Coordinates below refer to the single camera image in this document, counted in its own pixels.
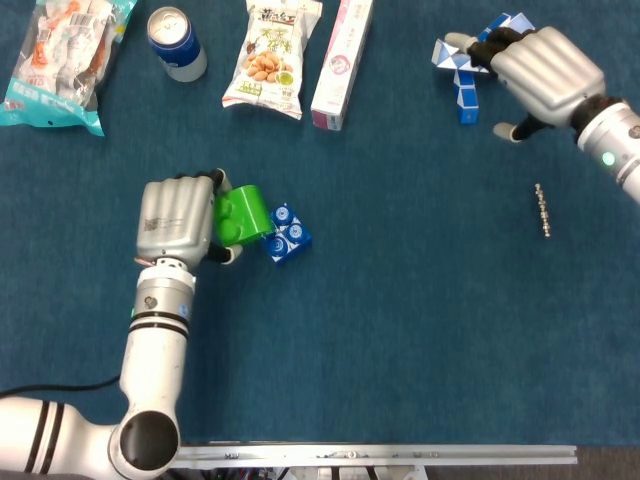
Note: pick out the teal snack bag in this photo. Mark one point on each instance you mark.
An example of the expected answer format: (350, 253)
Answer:
(55, 65)

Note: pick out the blue white snake puzzle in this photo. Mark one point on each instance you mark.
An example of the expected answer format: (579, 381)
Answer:
(467, 100)

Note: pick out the metal bead rod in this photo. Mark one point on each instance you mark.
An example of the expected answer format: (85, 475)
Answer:
(543, 212)

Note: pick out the white pink toothpaste box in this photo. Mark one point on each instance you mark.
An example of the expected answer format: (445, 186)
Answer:
(340, 65)

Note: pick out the blue felt table cloth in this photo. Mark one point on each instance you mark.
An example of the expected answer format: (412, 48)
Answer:
(375, 340)

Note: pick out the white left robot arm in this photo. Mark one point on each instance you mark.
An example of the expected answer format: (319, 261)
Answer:
(155, 360)

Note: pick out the aluminium profile rail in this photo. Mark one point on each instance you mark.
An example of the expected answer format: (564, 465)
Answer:
(375, 456)

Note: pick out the blue soda can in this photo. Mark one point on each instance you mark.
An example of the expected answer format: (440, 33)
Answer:
(180, 50)

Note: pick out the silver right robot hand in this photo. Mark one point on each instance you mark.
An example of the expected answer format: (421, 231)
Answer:
(550, 75)

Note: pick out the blue toy brick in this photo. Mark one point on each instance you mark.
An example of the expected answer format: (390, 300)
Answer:
(292, 240)

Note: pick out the white nut snack bag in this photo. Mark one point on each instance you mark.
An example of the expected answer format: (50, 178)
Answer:
(267, 60)

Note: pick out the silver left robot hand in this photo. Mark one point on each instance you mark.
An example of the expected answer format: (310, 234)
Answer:
(172, 220)

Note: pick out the green toy brick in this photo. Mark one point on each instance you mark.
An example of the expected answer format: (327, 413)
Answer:
(247, 212)

